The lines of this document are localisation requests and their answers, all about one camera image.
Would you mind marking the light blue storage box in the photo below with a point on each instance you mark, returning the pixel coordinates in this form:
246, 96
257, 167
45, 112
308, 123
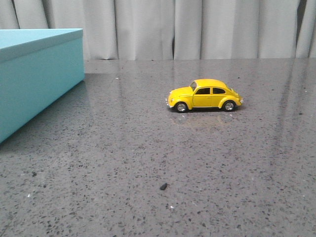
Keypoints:
37, 66

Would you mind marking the small black debris crumb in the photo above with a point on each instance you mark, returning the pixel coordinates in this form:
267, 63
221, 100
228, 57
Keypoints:
164, 186

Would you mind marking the yellow toy beetle car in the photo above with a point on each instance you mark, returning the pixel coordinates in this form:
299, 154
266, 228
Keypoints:
204, 93

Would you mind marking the white pleated curtain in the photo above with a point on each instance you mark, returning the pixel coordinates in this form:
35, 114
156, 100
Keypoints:
175, 29

